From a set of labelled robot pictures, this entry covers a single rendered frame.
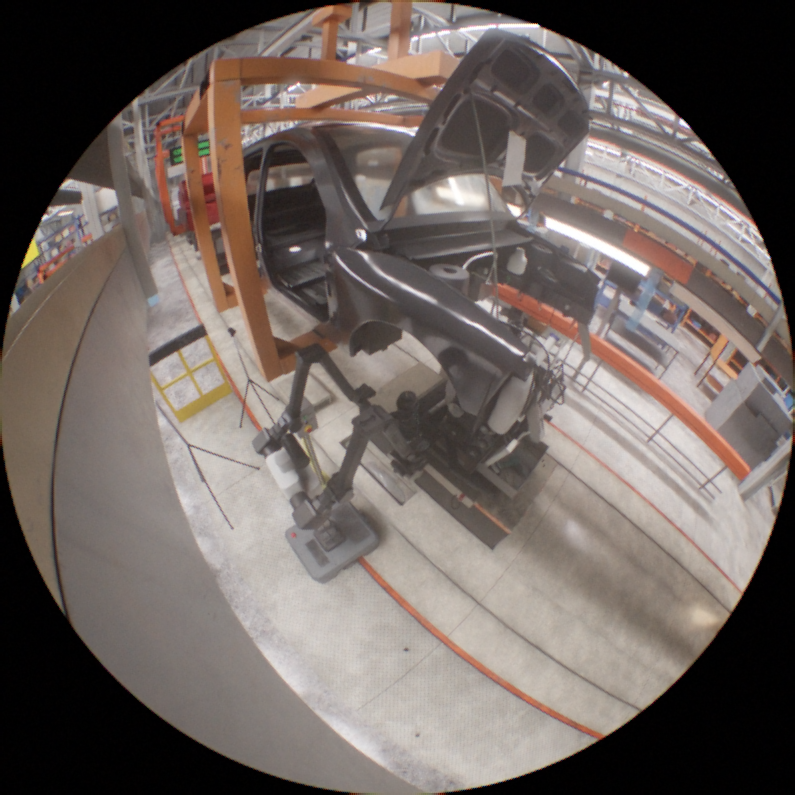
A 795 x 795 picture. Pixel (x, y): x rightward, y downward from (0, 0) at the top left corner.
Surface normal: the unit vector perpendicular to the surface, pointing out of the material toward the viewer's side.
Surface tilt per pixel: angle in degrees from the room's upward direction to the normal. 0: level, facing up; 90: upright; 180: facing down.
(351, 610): 0
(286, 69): 90
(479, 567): 0
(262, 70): 90
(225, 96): 90
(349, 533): 0
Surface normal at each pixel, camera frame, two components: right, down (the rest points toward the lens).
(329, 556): 0.06, -0.68
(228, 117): 0.69, 0.55
